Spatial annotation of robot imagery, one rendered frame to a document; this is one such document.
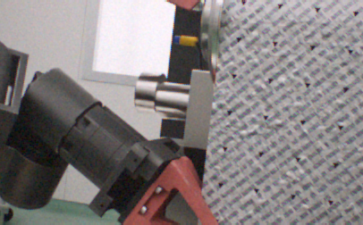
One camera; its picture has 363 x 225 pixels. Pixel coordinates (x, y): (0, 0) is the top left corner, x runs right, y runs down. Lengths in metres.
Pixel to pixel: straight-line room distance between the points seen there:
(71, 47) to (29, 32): 0.38
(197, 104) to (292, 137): 0.12
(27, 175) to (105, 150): 0.09
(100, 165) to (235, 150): 0.11
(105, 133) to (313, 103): 0.17
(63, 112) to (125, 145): 0.06
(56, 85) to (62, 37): 6.08
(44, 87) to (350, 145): 0.25
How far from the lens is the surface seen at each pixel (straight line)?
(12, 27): 6.98
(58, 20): 6.81
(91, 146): 0.69
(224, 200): 0.69
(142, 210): 0.69
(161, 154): 0.67
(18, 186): 0.76
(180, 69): 1.04
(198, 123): 0.77
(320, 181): 0.68
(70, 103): 0.70
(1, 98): 0.69
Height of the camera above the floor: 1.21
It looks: 3 degrees down
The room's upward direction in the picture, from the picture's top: 7 degrees clockwise
